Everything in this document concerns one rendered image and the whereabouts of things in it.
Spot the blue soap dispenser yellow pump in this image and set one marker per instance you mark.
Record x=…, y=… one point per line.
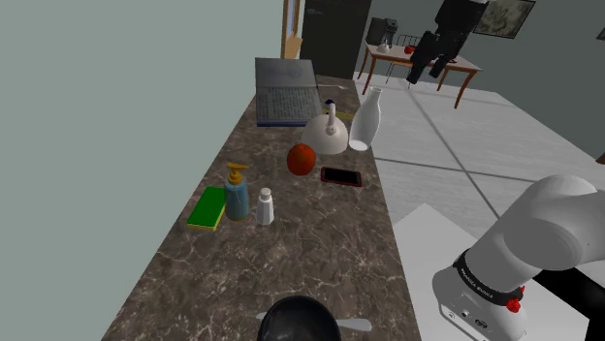
x=236, y=200

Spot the grey open laptop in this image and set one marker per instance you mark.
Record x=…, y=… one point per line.
x=287, y=99

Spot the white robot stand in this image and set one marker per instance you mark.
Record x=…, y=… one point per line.
x=425, y=238

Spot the white bottle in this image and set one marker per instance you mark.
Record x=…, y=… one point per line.
x=365, y=120

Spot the dark framed wall picture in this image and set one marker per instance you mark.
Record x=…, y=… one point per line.
x=503, y=16

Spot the black bowl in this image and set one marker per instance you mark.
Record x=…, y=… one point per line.
x=298, y=323

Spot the silver knife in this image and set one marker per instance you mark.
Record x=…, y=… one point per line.
x=333, y=86

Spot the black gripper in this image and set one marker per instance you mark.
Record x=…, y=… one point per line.
x=457, y=19

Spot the black refrigerator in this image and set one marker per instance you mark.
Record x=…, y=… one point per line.
x=335, y=37

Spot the yellow pencil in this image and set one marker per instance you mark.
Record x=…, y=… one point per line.
x=347, y=115

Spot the green and yellow sponge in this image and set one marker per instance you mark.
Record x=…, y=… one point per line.
x=206, y=207

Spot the white kettle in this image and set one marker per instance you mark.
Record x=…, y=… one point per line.
x=326, y=139

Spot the wooden door frame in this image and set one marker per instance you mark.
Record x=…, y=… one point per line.
x=286, y=28

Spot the black phone with red case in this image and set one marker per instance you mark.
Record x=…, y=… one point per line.
x=341, y=176

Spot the white salt shaker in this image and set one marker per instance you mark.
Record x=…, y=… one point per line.
x=265, y=210

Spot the wooden table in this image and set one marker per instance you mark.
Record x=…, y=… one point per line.
x=465, y=66

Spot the grey spoon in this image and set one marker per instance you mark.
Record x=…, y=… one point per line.
x=354, y=324

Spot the orange fruit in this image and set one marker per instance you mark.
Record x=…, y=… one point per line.
x=301, y=160

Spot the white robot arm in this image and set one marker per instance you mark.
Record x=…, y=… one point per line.
x=529, y=236

